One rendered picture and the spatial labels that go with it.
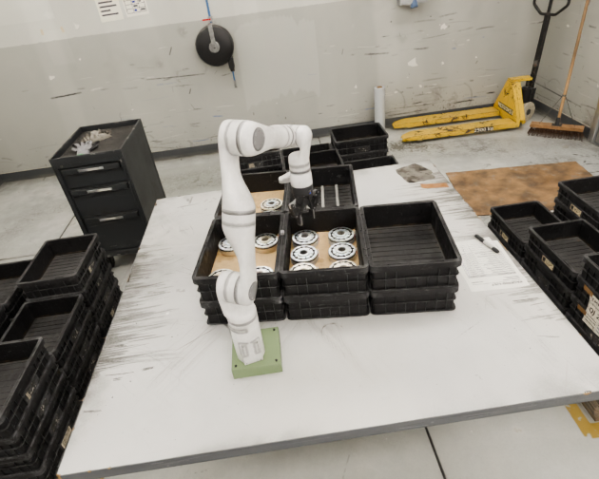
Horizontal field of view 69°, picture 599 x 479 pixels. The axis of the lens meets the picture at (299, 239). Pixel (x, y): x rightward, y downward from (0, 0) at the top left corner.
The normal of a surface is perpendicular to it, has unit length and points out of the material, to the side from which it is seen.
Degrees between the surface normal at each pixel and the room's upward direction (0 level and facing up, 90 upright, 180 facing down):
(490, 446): 0
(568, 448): 0
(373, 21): 90
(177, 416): 0
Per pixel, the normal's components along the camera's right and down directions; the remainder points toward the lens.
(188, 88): 0.10, 0.55
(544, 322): -0.11, -0.82
